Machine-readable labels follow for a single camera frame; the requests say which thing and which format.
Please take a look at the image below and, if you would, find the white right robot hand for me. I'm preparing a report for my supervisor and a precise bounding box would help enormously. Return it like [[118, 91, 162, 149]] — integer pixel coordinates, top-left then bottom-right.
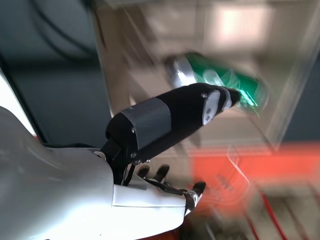
[[0, 83, 241, 240]]

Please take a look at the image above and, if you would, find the green soda can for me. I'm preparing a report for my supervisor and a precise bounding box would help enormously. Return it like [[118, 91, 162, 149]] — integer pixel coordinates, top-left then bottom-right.
[[164, 51, 271, 119]]

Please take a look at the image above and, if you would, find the brown paper box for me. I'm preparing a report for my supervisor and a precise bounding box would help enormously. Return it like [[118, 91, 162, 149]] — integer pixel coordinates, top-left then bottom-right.
[[93, 0, 320, 153]]

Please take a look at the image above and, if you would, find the orange-red plastic crate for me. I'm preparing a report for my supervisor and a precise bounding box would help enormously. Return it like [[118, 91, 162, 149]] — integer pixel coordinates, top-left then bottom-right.
[[189, 142, 320, 219]]

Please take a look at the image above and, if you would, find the dark cable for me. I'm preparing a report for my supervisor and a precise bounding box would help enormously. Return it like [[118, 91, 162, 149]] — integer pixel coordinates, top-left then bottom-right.
[[34, 0, 95, 61]]

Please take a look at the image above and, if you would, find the red cable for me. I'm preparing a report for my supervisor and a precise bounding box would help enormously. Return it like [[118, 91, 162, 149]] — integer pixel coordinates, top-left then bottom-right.
[[258, 191, 290, 240]]

